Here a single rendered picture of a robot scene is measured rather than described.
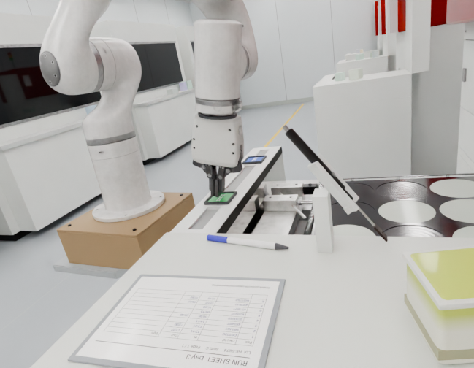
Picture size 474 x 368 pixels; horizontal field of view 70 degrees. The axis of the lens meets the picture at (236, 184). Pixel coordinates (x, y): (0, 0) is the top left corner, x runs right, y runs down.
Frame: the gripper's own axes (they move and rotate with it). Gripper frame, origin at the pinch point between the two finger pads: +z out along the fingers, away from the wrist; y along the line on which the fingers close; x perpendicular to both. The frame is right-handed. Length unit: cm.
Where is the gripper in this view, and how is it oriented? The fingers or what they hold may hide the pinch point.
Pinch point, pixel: (217, 185)
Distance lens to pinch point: 71.5
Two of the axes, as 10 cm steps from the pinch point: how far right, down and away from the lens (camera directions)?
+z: -0.3, 9.1, 4.1
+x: -3.3, 3.8, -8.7
